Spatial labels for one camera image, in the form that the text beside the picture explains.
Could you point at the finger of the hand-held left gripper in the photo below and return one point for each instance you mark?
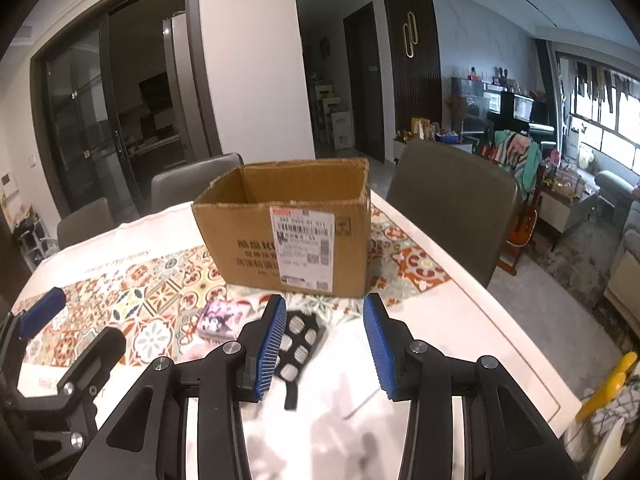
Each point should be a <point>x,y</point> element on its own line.
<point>42,310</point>
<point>92,355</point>

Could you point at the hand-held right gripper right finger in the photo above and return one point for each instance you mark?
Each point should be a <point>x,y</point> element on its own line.
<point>381,355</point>

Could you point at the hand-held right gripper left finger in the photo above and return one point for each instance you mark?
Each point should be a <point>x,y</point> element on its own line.
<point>267,350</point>

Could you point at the black white patterned cloth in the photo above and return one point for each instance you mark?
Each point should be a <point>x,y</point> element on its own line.
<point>302,330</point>

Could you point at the pink cartoon print pouch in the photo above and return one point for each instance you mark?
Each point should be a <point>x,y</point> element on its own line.
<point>220,321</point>

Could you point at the brown cardboard box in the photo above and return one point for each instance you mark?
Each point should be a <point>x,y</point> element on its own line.
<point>240,240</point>

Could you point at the white low rack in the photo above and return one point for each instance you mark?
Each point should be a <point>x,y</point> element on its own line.
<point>35,247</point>

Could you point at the floral tile pattern tablecloth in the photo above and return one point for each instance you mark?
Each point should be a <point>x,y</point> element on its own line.
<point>140,300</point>

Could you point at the large grey dining chair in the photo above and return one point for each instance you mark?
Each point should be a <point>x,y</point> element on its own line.
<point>450,200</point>

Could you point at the wooden ukulele on stand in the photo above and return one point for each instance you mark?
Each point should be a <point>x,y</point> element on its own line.
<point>522,227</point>

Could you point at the dark glass sliding door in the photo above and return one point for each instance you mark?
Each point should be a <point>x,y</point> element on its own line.
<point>90,120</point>

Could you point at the yellow plastic object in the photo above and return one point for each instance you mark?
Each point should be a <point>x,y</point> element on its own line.
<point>607,385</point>

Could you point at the group of snack bags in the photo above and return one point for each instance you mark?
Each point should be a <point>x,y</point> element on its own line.
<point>422,129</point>

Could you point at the low coffee table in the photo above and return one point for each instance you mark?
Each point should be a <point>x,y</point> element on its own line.
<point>570,210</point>

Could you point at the white hallway shelf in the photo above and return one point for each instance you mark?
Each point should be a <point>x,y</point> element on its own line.
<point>334,120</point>

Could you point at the colourful clothes on rack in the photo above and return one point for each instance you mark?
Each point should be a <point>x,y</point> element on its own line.
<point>517,155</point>

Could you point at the dried flowers in vase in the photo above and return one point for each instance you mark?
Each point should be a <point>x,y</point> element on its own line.
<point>456,110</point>

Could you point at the grey sofa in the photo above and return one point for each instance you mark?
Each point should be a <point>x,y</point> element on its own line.
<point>622,260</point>

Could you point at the flat screen television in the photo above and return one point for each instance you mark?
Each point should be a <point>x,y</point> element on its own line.
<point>475,105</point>

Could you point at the dark wooden door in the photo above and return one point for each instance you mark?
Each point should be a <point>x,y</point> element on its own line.
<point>364,85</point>

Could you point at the black upright piano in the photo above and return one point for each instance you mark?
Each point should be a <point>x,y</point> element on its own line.
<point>520,112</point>

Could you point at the hanging laundry row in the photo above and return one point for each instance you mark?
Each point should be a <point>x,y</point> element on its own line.
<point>600,82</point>

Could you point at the gold wall decoration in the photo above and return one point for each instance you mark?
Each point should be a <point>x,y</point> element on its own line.
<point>411,35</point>

